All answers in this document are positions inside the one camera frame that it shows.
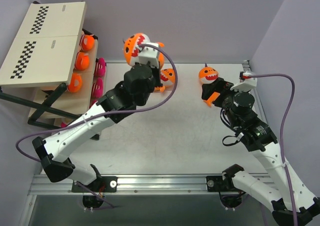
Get orange shark plush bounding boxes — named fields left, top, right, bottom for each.
left=154, top=68, right=176, bottom=93
left=198, top=63, right=220, bottom=108
left=123, top=32, right=151, bottom=67

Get white pink glasses plush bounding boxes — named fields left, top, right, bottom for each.
left=91, top=78, right=104, bottom=99
left=57, top=99, right=98, bottom=128

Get black haired doll plush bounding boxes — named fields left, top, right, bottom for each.
left=74, top=51, right=90, bottom=71
left=67, top=73, right=83, bottom=93
left=79, top=31, right=95, bottom=52

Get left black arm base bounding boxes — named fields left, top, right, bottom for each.
left=71, top=176, right=118, bottom=212

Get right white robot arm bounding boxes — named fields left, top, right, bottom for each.
left=201, top=77, right=320, bottom=226

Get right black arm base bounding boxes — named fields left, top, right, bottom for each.
left=205, top=164, right=247, bottom=212

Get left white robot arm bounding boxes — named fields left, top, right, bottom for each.
left=32, top=63, right=161, bottom=192

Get white pink plush on shelf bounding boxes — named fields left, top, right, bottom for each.
left=94, top=57, right=106, bottom=78

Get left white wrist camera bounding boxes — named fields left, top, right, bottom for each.
left=138, top=42, right=160, bottom=69

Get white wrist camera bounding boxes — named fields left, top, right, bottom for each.
left=138, top=42, right=160, bottom=69
left=230, top=71, right=258, bottom=92

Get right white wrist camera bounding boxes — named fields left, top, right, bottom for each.
left=230, top=71, right=258, bottom=92

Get aluminium table side rail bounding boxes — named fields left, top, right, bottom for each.
left=241, top=60, right=278, bottom=162

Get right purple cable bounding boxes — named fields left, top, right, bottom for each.
left=246, top=73, right=298, bottom=226

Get cream tiered shelf black frame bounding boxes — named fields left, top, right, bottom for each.
left=0, top=1, right=106, bottom=130

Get aluminium mounting rail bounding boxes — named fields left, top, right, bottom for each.
left=28, top=174, right=228, bottom=196

